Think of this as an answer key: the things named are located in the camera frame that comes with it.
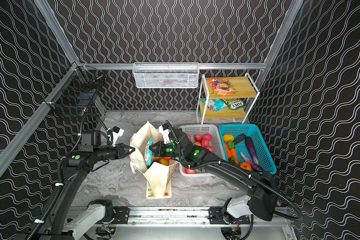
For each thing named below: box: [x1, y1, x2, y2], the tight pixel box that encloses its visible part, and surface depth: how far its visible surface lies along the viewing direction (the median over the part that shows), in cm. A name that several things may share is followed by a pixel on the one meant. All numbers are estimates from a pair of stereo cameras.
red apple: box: [184, 167, 196, 174], surface depth 86 cm
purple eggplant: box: [245, 136, 259, 165], surface depth 98 cm
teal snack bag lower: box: [200, 99, 228, 112], surface depth 101 cm
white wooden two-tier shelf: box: [196, 73, 260, 125], surface depth 93 cm
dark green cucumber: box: [233, 133, 246, 145], surface depth 102 cm
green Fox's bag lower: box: [223, 98, 247, 110], surface depth 102 cm
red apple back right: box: [203, 133, 212, 141], surface depth 102 cm
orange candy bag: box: [208, 78, 236, 96], surface depth 85 cm
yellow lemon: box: [159, 158, 169, 166], surface depth 88 cm
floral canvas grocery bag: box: [129, 121, 179, 199], surface depth 76 cm
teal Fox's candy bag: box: [144, 137, 154, 166], surface depth 69 cm
